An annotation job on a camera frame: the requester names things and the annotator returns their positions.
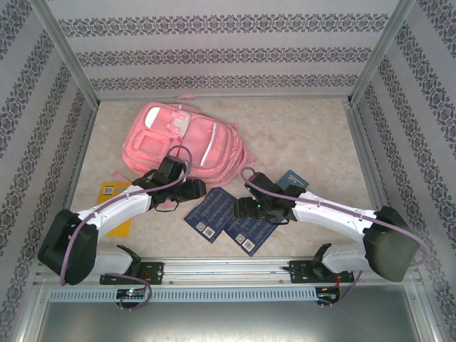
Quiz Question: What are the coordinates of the yellow book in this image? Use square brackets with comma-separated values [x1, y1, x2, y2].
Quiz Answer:
[99, 181, 135, 239]

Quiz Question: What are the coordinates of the navy blue printed notebook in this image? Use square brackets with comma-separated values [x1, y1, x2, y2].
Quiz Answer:
[222, 213, 279, 257]
[183, 187, 238, 244]

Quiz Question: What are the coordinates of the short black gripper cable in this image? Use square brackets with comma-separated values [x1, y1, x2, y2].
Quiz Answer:
[263, 213, 292, 227]
[152, 201, 180, 214]

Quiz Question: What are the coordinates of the right small circuit board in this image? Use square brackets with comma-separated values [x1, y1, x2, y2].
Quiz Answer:
[316, 286, 342, 304]

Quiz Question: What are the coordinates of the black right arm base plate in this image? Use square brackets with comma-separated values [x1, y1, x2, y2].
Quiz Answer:
[286, 259, 356, 285]

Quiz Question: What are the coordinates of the pink school backpack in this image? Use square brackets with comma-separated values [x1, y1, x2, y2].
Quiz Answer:
[112, 93, 257, 190]

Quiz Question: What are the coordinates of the aluminium mounting rail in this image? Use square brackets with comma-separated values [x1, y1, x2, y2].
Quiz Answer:
[33, 256, 423, 286]

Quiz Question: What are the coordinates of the grey metal panel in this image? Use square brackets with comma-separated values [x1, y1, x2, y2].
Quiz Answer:
[21, 281, 442, 342]

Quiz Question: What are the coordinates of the teal book with white label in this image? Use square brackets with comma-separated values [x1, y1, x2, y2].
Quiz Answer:
[276, 170, 309, 192]

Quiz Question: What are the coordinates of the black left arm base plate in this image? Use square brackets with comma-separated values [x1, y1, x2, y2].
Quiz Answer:
[99, 261, 165, 286]

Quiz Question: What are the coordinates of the short black right gripper cable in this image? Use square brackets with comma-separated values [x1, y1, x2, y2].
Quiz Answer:
[263, 213, 292, 227]

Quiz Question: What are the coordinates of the aluminium frame post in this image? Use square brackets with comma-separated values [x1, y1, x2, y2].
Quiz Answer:
[348, 0, 417, 108]
[28, 0, 100, 108]

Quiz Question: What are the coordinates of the aluminium side rail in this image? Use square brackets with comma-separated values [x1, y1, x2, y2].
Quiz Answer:
[48, 101, 100, 260]
[341, 99, 407, 257]

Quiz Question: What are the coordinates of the grey slotted cable duct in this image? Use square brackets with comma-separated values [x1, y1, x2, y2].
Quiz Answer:
[48, 287, 318, 303]

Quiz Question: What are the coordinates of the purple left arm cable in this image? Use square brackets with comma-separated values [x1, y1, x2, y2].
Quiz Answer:
[58, 145, 195, 314]

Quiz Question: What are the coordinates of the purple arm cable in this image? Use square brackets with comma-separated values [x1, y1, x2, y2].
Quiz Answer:
[58, 145, 195, 314]
[240, 167, 430, 309]

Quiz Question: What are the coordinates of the left small circuit board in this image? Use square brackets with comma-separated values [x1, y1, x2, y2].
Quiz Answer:
[115, 287, 147, 304]

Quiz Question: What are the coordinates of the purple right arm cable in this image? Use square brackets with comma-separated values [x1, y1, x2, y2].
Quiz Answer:
[240, 167, 430, 309]

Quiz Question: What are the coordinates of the small circuit board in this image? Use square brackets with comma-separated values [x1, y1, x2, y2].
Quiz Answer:
[115, 287, 147, 304]
[316, 286, 342, 304]

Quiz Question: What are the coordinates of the short black left gripper cable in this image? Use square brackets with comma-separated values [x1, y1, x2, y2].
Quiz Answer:
[152, 201, 180, 214]

